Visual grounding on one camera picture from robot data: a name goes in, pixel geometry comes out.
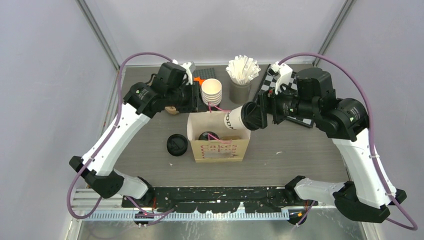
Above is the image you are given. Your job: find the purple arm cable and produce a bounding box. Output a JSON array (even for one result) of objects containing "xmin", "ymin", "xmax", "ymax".
[
  {"xmin": 277, "ymin": 52, "xmax": 419, "ymax": 232},
  {"xmin": 66, "ymin": 51, "xmax": 175, "ymax": 220}
]

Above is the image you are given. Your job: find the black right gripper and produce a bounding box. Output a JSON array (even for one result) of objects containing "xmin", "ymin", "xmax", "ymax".
[{"xmin": 245, "ymin": 79, "xmax": 318, "ymax": 128}]

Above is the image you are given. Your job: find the brown pulp cup carrier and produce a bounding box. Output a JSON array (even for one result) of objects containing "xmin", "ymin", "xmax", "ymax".
[{"xmin": 164, "ymin": 106, "xmax": 180, "ymax": 115}]

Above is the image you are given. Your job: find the stack of paper cups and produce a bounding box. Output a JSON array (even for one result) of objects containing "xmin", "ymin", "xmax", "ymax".
[{"xmin": 201, "ymin": 78, "xmax": 222, "ymax": 107}]

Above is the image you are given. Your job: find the small dark mat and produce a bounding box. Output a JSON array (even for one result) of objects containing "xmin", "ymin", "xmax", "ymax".
[{"xmin": 192, "ymin": 67, "xmax": 216, "ymax": 80}]

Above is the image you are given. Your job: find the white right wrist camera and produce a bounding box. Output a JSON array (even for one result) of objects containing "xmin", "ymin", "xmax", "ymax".
[{"xmin": 267, "ymin": 61, "xmax": 293, "ymax": 95}]

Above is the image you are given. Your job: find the orange curved toy piece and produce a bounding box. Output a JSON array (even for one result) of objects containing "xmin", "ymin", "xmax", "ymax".
[{"xmin": 193, "ymin": 77, "xmax": 205, "ymax": 84}]

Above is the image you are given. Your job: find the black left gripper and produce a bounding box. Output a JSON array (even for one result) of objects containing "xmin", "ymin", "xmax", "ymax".
[{"xmin": 167, "ymin": 80, "xmax": 207, "ymax": 113}]

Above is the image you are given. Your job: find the single brown pulp carrier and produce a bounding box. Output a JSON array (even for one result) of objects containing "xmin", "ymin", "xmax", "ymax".
[{"xmin": 221, "ymin": 135, "xmax": 242, "ymax": 141}]

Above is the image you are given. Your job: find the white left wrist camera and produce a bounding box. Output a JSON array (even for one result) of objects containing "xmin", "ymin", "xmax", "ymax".
[{"xmin": 170, "ymin": 59, "xmax": 196, "ymax": 86}]

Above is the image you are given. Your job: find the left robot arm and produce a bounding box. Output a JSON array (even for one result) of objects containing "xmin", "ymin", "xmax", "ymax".
[{"xmin": 69, "ymin": 62, "xmax": 206, "ymax": 207}]

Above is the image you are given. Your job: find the stack of black cup lids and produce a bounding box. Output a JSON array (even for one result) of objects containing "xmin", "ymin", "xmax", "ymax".
[{"xmin": 166, "ymin": 134, "xmax": 188, "ymax": 157}]

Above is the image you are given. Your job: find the black white checkerboard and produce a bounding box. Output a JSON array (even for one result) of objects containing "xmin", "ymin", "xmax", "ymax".
[{"xmin": 253, "ymin": 63, "xmax": 316, "ymax": 129}]

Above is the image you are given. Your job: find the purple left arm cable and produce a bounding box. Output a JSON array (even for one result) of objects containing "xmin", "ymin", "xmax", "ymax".
[{"xmin": 66, "ymin": 51, "xmax": 175, "ymax": 220}]

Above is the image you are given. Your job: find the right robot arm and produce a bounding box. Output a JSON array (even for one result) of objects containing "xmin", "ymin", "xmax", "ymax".
[{"xmin": 241, "ymin": 67, "xmax": 407, "ymax": 223}]

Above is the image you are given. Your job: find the white paper-wrapped straws bundle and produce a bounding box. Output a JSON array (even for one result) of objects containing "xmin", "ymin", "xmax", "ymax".
[{"xmin": 225, "ymin": 55, "xmax": 261, "ymax": 86}]

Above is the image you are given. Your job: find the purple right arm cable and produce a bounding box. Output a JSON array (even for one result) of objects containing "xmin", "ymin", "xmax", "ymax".
[{"xmin": 277, "ymin": 52, "xmax": 419, "ymax": 232}]

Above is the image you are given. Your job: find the yellow pink paper bag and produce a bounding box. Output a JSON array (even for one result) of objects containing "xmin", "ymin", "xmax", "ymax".
[{"xmin": 186, "ymin": 105, "xmax": 251, "ymax": 163}]

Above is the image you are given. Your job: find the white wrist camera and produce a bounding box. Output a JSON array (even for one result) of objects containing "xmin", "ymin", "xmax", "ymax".
[
  {"xmin": 267, "ymin": 61, "xmax": 293, "ymax": 95},
  {"xmin": 170, "ymin": 59, "xmax": 196, "ymax": 86}
]

